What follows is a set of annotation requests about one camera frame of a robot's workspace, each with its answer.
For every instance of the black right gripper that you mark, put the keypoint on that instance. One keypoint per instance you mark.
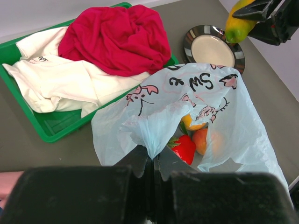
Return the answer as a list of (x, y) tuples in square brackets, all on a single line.
[(277, 29)]

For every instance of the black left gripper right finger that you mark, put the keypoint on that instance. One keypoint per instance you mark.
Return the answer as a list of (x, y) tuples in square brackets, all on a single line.
[(185, 196)]

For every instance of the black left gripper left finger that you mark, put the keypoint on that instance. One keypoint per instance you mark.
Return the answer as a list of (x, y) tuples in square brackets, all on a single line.
[(83, 194)]

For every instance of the yellow green mango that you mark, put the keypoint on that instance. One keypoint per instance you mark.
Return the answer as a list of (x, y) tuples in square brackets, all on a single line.
[(237, 30)]

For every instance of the red bell pepper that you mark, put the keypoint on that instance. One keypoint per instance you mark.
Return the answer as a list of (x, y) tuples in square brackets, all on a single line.
[(183, 147)]

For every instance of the orange peach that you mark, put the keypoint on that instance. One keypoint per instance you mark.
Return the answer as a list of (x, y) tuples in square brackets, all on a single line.
[(199, 138)]

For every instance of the yellow orange mango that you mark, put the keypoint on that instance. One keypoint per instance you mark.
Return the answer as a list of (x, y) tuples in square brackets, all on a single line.
[(190, 124)]

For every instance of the light blue cartoon plastic bag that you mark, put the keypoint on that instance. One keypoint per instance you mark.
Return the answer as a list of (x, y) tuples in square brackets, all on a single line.
[(150, 114)]

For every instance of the black patterned plate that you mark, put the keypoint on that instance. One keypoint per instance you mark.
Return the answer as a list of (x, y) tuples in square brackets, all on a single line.
[(208, 44)]

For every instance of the pink patterned cloth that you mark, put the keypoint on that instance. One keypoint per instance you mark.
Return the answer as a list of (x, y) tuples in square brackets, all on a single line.
[(7, 183)]

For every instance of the white cloth in tray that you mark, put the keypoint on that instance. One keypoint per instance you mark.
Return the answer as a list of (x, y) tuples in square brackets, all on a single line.
[(51, 83)]

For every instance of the red crumpled cloth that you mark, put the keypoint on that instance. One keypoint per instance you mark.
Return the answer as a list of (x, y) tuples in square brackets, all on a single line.
[(120, 41)]

